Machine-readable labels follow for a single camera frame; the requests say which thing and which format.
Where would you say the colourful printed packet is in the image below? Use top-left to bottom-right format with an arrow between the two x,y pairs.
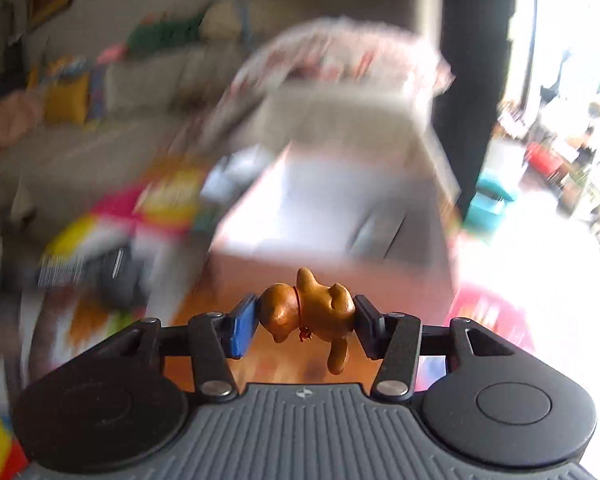
37,157 -> 216,288

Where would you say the teal stool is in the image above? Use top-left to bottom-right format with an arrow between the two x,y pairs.
465,170 -> 522,233

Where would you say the red plastic item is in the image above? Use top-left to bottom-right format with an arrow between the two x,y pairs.
524,141 -> 573,181

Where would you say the brown toy bear figurine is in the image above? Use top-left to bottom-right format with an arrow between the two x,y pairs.
257,266 -> 357,375

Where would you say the yellow red toy block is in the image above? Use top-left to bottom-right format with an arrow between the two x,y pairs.
0,412 -> 28,480

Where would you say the black pillar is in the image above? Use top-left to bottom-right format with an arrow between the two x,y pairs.
432,0 -> 536,226

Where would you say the cardboard box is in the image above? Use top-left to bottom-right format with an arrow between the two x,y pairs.
207,85 -> 463,326

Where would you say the orange cloth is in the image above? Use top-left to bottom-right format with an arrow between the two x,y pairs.
0,91 -> 43,171

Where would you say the yellow cushion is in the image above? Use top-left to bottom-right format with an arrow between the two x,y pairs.
42,72 -> 92,125

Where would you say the beige sofa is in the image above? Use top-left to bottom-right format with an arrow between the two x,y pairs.
0,40 -> 261,221

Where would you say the green cushion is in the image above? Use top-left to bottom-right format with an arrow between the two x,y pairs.
126,12 -> 206,53

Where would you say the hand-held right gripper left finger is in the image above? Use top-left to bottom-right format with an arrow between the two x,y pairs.
121,294 -> 261,402

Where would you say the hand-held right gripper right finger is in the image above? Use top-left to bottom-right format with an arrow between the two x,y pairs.
352,295 -> 516,402

